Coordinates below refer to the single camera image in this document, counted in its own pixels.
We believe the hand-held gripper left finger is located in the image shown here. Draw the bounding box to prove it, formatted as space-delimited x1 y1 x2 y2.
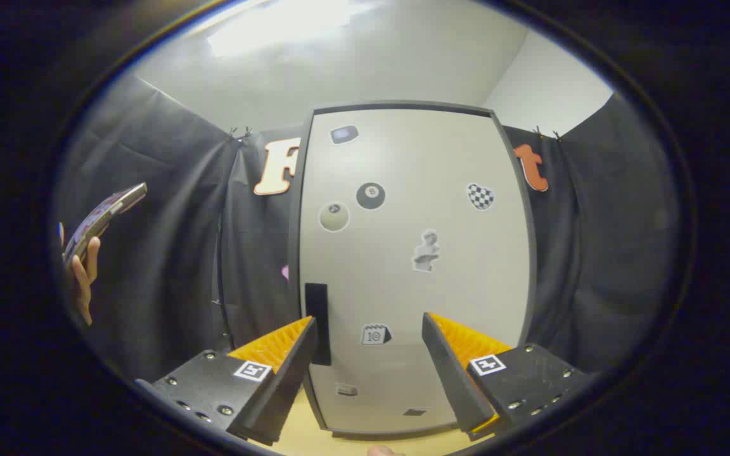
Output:
136 315 319 447

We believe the black door handle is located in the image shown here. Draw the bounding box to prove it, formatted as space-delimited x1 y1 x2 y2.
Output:
305 283 332 367

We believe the black backdrop cloth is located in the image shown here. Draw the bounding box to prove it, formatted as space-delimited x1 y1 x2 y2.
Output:
54 73 679 387

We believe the smartphone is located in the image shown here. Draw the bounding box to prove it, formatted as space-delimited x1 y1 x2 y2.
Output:
63 182 148 263

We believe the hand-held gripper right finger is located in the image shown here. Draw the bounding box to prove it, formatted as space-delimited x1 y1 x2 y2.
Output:
421 312 594 442

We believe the white cabinet door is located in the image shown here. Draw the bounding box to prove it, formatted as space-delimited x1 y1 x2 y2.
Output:
298 108 530 438

